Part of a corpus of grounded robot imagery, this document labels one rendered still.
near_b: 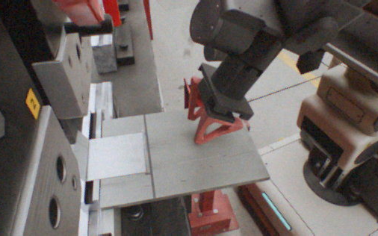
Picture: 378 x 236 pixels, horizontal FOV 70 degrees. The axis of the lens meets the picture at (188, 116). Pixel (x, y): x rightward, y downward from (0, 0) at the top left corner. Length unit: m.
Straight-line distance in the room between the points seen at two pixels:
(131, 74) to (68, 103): 0.60
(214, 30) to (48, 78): 0.17
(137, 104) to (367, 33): 0.58
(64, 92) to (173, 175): 0.24
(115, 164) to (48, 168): 0.29
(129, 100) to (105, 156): 0.31
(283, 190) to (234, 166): 0.88
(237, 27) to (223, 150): 0.23
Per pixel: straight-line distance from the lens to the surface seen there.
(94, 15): 0.21
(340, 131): 0.89
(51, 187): 0.18
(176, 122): 0.51
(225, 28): 0.31
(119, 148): 0.48
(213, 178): 0.44
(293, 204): 1.30
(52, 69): 0.24
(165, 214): 0.55
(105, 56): 0.85
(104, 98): 0.63
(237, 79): 0.38
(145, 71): 0.86
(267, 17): 0.34
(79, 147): 0.48
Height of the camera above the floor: 1.37
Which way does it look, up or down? 45 degrees down
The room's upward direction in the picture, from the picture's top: straight up
